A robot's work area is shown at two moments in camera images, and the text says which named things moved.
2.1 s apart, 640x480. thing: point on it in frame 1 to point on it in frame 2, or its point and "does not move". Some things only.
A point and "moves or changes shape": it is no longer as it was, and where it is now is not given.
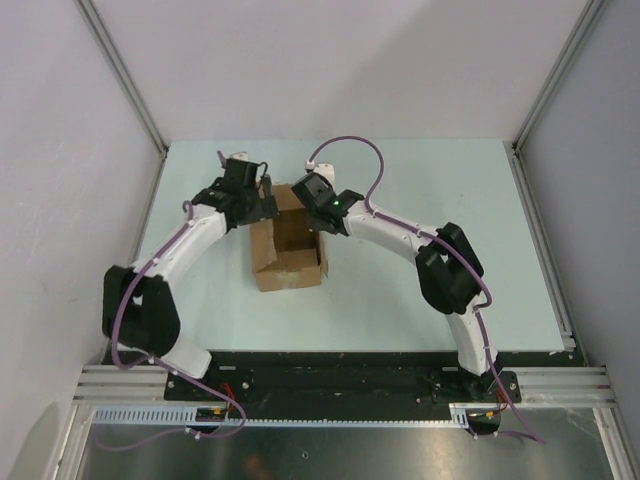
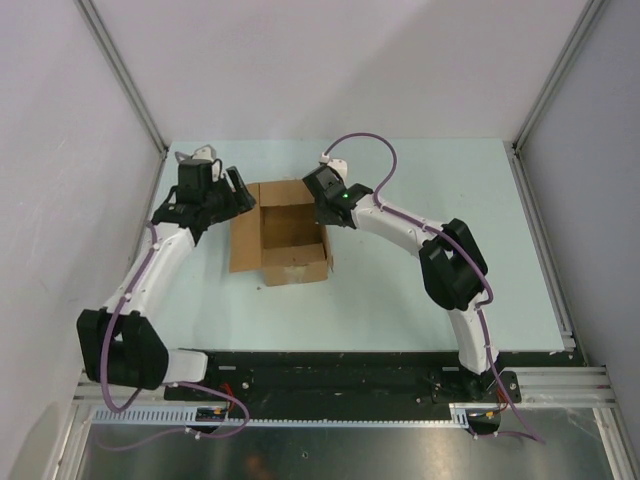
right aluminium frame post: (586, 22) does not move
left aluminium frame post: (124, 72) does not move
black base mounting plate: (334, 379) does not move
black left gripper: (264, 207) to (248, 202)
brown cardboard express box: (287, 251) moves or changes shape
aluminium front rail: (567, 386) does not move
